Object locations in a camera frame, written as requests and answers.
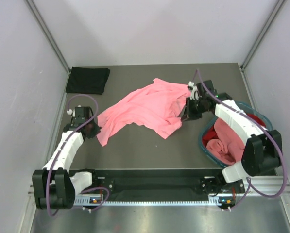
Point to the right aluminium corner post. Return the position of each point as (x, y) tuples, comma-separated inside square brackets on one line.
[(263, 32)]

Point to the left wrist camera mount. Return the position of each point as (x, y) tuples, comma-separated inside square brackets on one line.
[(76, 113)]

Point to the aluminium frame rail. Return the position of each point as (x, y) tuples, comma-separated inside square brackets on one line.
[(83, 182)]

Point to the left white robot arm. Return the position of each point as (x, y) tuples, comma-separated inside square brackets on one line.
[(59, 165)]

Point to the pink t shirt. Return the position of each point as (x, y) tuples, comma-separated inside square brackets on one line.
[(156, 106)]

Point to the red shirt in basket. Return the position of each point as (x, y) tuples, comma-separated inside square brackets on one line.
[(256, 119)]

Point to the pink shirt in basket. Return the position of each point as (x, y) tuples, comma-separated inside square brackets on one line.
[(228, 148)]

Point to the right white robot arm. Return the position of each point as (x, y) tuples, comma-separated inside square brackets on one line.
[(262, 148)]

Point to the teal laundry basket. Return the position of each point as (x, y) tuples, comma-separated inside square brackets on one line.
[(205, 149)]

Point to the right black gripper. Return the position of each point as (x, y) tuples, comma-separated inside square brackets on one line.
[(189, 114)]

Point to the left aluminium corner post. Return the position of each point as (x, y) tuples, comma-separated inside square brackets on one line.
[(45, 30)]

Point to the slotted grey cable duct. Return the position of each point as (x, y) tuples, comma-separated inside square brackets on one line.
[(210, 201)]

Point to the folded black t shirt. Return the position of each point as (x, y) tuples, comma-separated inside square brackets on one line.
[(87, 80)]

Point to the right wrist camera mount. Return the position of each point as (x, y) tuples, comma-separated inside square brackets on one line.
[(194, 95)]

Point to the aluminium corner post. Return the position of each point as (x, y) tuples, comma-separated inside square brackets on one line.
[(263, 32), (45, 30)]

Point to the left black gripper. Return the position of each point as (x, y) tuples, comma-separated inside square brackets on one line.
[(96, 131)]

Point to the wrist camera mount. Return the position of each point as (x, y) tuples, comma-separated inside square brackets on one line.
[(194, 95), (76, 113)]

